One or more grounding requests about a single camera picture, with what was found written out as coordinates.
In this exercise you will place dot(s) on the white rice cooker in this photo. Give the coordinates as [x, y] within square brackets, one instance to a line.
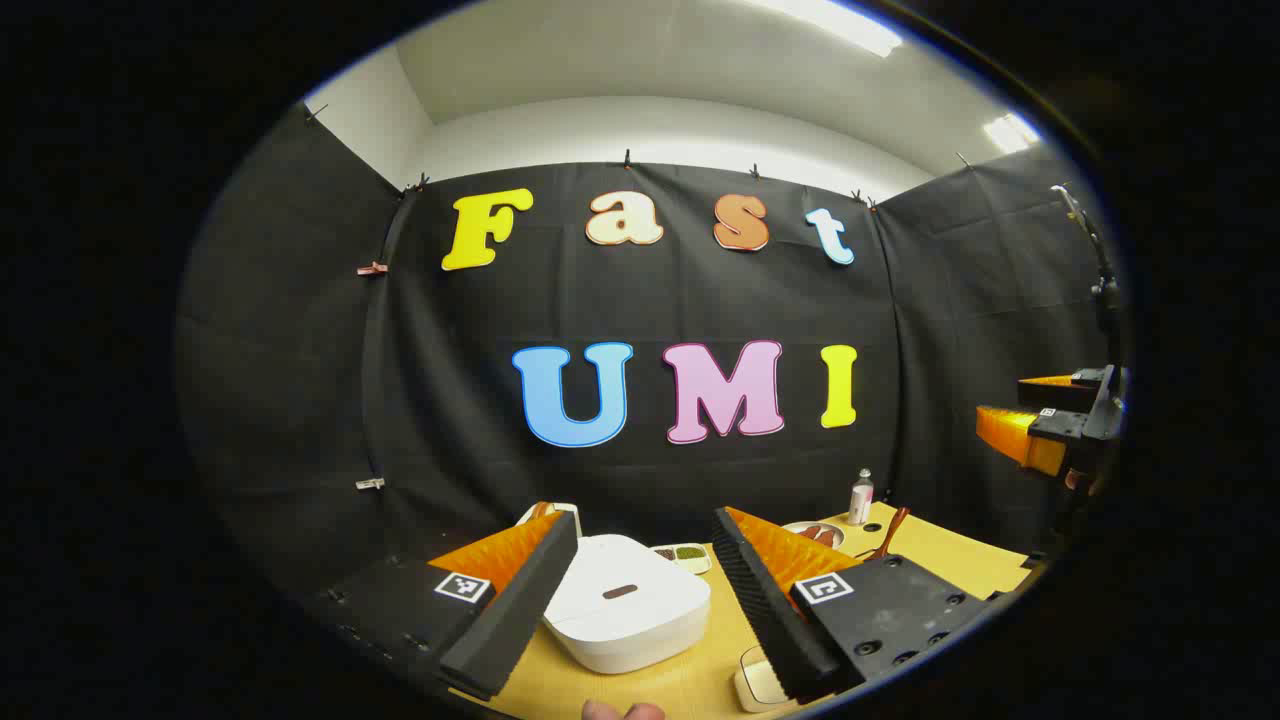
[625, 610]

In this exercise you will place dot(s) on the white round plate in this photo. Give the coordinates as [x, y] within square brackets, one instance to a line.
[800, 528]

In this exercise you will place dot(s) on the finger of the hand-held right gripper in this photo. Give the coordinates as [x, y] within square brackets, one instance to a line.
[1015, 432]
[1060, 390]

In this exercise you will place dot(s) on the pink cloth clip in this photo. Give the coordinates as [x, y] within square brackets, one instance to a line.
[372, 268]

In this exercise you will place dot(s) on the black backdrop cloth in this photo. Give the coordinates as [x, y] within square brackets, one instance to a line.
[300, 380]

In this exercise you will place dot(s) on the white divided dish of beans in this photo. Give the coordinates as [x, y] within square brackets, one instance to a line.
[685, 555]

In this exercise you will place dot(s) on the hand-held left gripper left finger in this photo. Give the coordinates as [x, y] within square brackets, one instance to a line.
[515, 610]

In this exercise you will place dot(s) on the red-brown sausage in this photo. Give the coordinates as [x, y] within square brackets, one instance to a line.
[828, 538]
[812, 533]

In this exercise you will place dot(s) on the ceiling light panel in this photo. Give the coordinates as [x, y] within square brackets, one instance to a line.
[1010, 132]

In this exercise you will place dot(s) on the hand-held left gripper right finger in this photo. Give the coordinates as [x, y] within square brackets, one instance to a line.
[765, 610]

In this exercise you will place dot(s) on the clear bottle with pink label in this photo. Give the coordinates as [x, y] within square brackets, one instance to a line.
[861, 500]

